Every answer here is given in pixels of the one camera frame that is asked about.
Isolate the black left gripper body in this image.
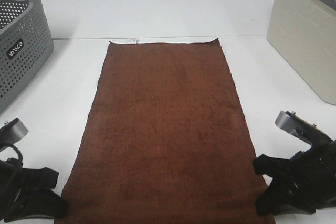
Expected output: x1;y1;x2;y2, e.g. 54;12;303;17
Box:
1;158;34;223

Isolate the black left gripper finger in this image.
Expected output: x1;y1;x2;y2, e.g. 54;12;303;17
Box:
4;189;68;222
22;167;59;188

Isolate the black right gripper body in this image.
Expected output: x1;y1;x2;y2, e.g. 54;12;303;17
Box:
286;142;335;214

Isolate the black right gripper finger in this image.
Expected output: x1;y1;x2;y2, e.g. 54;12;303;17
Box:
253;154;298;176
255;179;315;216

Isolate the brown terry towel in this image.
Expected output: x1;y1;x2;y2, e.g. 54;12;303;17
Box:
59;40;274;223

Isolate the grey perforated plastic basket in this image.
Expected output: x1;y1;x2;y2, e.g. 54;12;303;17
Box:
1;0;54;111

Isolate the beige storage bin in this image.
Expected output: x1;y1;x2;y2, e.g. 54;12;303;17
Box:
267;0;335;104

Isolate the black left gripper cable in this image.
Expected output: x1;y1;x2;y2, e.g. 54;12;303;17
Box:
0;143;24;224

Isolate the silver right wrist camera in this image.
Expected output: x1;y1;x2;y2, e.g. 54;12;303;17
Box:
275;111;333;147

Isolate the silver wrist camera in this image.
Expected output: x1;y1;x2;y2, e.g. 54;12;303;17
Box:
275;111;333;147
1;118;29;151

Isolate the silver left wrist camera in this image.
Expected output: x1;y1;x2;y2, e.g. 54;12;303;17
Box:
1;118;29;151

